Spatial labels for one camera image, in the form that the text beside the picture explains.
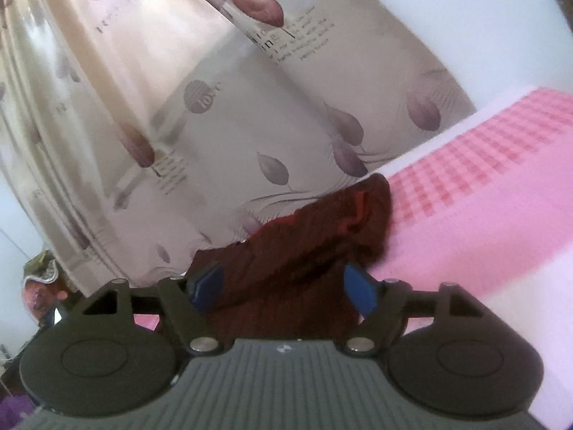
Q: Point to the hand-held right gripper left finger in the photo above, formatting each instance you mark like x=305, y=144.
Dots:
x=206, y=285

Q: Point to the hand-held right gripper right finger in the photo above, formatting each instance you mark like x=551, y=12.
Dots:
x=360, y=292

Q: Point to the dark red patterned garment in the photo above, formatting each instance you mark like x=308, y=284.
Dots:
x=304, y=260

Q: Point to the pink checkered bed sheet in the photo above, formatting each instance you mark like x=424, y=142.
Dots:
x=483, y=197

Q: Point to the colourful patterned cloth bundle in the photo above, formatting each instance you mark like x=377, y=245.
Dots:
x=40, y=277

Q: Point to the beige leaf print curtain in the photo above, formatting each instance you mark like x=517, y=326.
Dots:
x=224, y=112

